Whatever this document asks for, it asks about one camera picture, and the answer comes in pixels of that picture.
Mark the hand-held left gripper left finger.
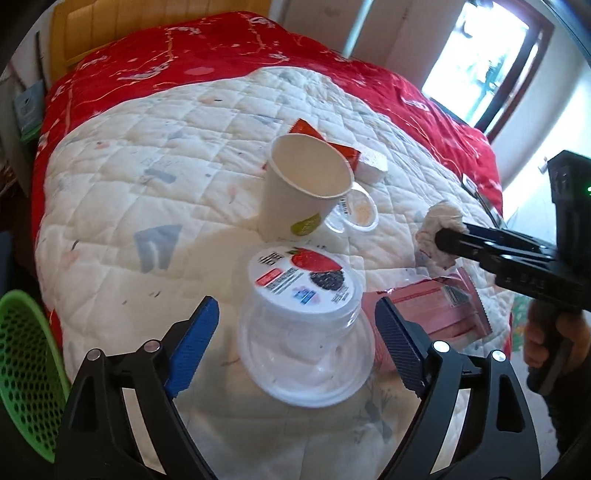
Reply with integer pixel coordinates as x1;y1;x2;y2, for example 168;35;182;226
54;295;220;480

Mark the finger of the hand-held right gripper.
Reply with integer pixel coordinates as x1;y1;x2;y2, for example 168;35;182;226
464;224;555;254
436;228;555;273

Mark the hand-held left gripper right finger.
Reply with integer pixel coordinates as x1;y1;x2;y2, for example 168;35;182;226
375;296;541;480

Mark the white tissue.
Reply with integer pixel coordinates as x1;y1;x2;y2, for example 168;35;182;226
416;200;467;271

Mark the clear plastic yogurt tub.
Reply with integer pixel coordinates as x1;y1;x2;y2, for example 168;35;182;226
236;247;376;408

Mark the small grey box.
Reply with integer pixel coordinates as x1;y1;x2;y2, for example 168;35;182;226
358;150;387;183

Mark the green plastic basket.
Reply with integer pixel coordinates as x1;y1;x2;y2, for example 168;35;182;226
0;290;70;462

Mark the orange snack packet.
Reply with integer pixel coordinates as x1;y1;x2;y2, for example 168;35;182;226
290;118;362;182

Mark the person's right forearm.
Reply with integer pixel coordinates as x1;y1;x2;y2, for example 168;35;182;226
547;342;591;462

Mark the person's right hand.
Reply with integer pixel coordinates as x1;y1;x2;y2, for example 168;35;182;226
524;300;591;369

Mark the dark flat object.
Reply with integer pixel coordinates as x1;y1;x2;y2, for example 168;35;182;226
462;174;506;229

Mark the pink plastic wrapper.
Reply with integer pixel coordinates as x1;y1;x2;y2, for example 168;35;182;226
362;268;492;370

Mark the small clear plastic cup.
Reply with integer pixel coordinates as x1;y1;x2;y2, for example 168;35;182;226
323;181;379;234

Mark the white quilted mat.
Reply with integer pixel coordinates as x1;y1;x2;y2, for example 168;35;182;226
34;67;522;480

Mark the white paper cup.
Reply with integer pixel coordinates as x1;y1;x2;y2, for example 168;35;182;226
256;134;355;241

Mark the white wardrobe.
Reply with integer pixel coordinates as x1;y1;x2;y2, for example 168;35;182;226
281;0;416;84

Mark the red patterned quilt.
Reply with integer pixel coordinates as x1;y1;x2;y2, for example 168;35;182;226
32;11;504;352

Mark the wooden headboard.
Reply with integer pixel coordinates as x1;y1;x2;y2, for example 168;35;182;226
48;0;273;84

